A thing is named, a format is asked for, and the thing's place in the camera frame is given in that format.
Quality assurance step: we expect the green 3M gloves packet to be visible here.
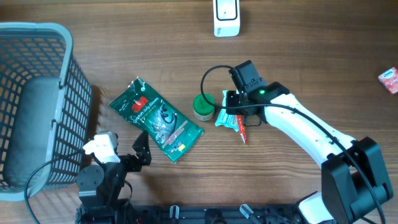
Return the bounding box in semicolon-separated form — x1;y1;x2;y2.
109;77;204;162

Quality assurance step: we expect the teal snack packet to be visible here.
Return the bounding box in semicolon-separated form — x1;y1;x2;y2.
215;109;239;132

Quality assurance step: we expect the red stick sachet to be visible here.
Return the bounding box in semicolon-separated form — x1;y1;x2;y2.
236;115;246;144

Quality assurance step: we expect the green lid jar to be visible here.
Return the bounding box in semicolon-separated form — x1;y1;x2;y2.
193;95;215;121

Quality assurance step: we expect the red white small packet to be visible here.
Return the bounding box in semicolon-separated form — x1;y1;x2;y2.
378;67;398;95

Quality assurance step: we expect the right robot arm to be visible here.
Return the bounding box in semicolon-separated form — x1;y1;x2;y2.
226;60;393;223

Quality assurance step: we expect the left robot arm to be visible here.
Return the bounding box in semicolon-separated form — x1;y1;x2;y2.
75;131;152;223

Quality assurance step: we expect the white barcode scanner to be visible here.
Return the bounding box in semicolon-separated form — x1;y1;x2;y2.
213;0;241;38

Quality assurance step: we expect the grey plastic mesh basket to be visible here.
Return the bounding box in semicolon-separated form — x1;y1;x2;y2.
1;22;93;202

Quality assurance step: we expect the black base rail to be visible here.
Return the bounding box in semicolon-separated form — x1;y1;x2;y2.
75;204;308;224

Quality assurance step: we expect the black right camera cable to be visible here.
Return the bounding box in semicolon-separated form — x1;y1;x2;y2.
200;64;386;224

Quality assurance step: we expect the black camera cable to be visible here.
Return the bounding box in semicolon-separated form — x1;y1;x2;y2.
24;149;86;224
200;64;386;224

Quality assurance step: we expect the black left camera cable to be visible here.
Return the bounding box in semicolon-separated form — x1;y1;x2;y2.
24;149;86;224

